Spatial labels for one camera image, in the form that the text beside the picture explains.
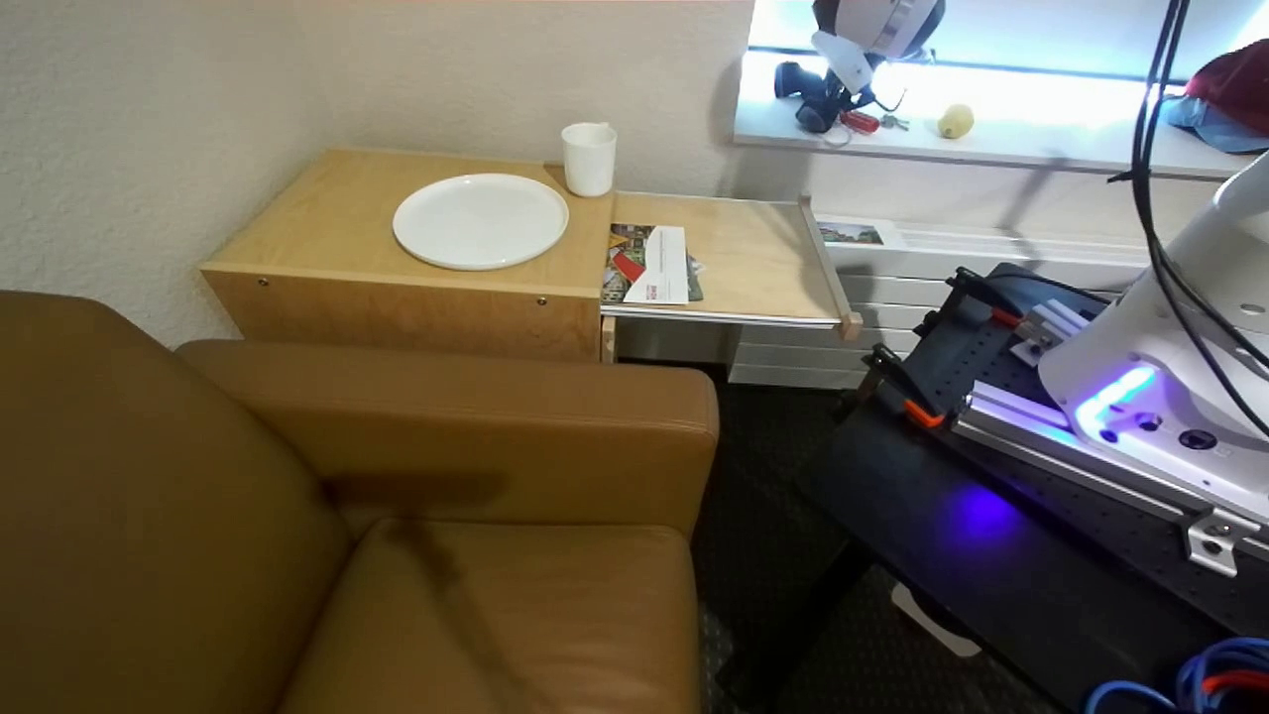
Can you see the wooden side table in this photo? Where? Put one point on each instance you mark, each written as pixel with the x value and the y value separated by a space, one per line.
pixel 332 252

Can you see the yellow lemon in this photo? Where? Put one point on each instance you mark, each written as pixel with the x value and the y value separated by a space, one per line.
pixel 959 122

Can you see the white wall heater unit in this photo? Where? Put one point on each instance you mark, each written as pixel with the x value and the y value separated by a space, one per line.
pixel 924 265

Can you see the silver keys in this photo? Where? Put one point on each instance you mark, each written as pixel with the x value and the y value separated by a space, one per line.
pixel 892 122

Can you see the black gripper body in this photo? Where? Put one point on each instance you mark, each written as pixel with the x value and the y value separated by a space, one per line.
pixel 846 65

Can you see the white mug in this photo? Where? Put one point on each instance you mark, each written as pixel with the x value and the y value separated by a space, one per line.
pixel 588 162

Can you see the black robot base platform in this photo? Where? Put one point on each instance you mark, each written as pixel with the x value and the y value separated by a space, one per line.
pixel 1031 528

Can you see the black orange clamp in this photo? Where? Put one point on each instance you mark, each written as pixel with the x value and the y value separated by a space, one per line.
pixel 912 389

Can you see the brown leather armchair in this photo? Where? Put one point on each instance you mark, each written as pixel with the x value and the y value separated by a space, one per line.
pixel 263 528

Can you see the white brochure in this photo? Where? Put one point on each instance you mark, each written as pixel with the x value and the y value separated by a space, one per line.
pixel 661 270

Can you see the wooden pull-out shelf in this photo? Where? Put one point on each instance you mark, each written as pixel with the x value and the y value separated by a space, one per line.
pixel 754 258

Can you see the black sock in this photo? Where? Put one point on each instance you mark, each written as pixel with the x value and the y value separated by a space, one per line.
pixel 812 98

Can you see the white round plate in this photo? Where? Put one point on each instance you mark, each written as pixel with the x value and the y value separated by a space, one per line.
pixel 480 220

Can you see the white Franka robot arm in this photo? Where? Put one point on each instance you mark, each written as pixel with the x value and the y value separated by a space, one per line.
pixel 1175 342

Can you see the red cap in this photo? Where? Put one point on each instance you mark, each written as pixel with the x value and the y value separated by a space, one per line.
pixel 1234 87

